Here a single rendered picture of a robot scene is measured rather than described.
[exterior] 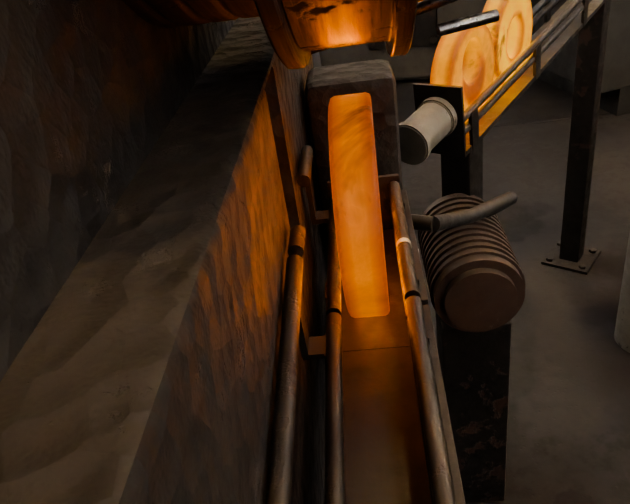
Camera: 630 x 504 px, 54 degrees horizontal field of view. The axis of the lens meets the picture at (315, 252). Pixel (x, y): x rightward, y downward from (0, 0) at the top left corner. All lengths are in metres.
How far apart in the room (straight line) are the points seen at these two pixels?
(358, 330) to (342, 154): 0.16
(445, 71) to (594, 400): 0.80
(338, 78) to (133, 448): 0.56
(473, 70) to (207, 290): 0.79
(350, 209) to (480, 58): 0.60
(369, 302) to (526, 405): 0.95
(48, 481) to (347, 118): 0.34
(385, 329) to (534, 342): 1.03
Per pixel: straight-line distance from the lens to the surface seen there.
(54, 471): 0.19
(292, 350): 0.38
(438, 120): 0.87
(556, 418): 1.38
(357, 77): 0.70
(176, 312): 0.22
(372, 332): 0.53
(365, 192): 0.43
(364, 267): 0.45
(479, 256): 0.85
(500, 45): 1.05
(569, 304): 1.67
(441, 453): 0.39
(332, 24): 0.35
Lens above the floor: 1.00
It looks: 31 degrees down
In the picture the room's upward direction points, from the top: 9 degrees counter-clockwise
